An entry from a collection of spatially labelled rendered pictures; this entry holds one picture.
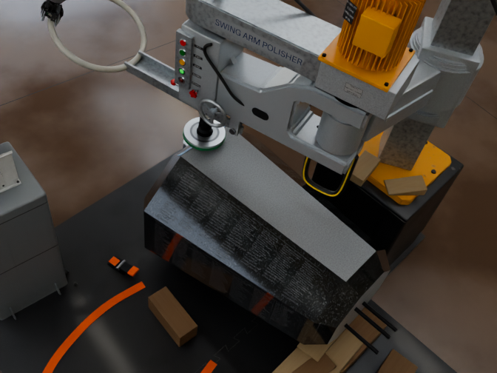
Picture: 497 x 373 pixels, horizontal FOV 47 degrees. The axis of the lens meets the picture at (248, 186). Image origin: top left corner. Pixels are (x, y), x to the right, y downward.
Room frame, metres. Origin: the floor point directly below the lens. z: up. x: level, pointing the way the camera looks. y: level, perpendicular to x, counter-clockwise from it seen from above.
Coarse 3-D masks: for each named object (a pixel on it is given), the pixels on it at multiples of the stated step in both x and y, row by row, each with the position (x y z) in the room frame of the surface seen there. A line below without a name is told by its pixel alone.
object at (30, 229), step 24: (0, 144) 1.73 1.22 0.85; (24, 168) 1.62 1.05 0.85; (24, 192) 1.48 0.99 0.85; (0, 216) 1.34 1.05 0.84; (24, 216) 1.41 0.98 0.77; (48, 216) 1.49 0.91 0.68; (0, 240) 1.31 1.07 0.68; (24, 240) 1.39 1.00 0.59; (48, 240) 1.47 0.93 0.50; (0, 264) 1.28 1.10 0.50; (24, 264) 1.36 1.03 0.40; (48, 264) 1.44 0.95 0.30; (0, 288) 1.25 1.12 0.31; (24, 288) 1.33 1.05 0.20; (48, 288) 1.42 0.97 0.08; (0, 312) 1.22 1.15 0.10
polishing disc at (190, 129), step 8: (192, 120) 2.09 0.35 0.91; (184, 128) 2.02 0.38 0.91; (192, 128) 2.04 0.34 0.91; (216, 128) 2.07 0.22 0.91; (184, 136) 1.98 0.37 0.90; (192, 136) 1.98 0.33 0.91; (216, 136) 2.01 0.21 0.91; (224, 136) 2.02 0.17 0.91; (192, 144) 1.93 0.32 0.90; (200, 144) 1.94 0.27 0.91; (208, 144) 1.95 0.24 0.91; (216, 144) 1.96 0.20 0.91
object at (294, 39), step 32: (192, 0) 1.95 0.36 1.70; (224, 0) 1.97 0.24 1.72; (256, 0) 2.01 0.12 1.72; (224, 32) 1.89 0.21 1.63; (256, 32) 1.84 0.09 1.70; (288, 32) 1.84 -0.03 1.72; (320, 32) 1.88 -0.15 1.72; (288, 64) 1.78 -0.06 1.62; (320, 64) 1.71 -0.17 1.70; (416, 64) 1.80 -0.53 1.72; (352, 96) 1.66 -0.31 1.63; (384, 96) 1.61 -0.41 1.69
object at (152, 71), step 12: (144, 60) 2.23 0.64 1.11; (156, 60) 2.21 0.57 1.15; (132, 72) 2.13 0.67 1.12; (144, 72) 2.11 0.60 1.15; (156, 72) 2.18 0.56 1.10; (168, 72) 2.18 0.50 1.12; (156, 84) 2.07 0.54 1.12; (168, 84) 2.06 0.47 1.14; (216, 120) 1.94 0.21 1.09; (228, 120) 1.92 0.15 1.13; (240, 132) 1.89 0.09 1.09
